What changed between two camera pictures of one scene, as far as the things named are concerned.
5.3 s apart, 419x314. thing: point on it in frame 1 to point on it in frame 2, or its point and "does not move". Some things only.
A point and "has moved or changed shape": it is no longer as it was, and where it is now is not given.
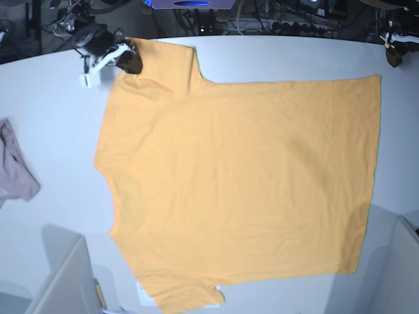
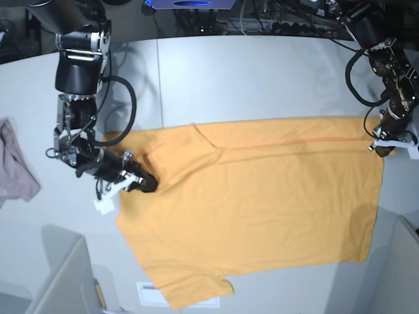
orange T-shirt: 218,183 has moved or changed shape
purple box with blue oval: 190,4 does not move
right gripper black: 395,52 to 394,121
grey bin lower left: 69,288 does not move
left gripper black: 95,39 to 110,167
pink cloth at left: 18,180 does not move
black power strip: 297,27 does not move
